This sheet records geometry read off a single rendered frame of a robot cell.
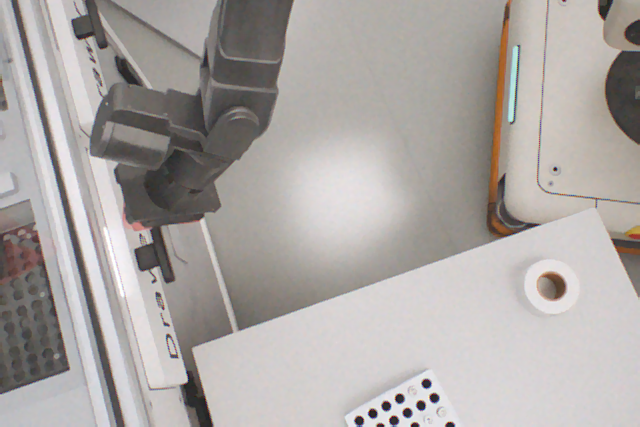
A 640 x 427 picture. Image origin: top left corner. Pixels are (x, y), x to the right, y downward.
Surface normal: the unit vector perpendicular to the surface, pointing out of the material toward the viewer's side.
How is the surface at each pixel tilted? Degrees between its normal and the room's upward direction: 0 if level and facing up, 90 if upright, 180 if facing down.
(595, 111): 0
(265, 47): 54
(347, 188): 0
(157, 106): 41
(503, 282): 0
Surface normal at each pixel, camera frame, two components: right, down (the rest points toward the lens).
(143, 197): 0.53, -0.40
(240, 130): 0.18, 0.74
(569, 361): -0.04, -0.25
